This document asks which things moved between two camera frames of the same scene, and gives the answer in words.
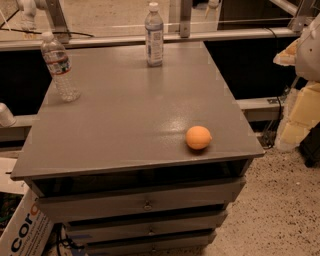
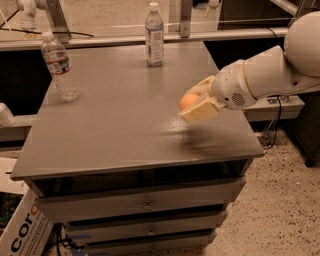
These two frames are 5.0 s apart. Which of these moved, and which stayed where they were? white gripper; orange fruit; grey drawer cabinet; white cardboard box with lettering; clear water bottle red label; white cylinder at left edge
Moved: orange fruit; white gripper
Stayed: grey drawer cabinet; white cylinder at left edge; clear water bottle red label; white cardboard box with lettering
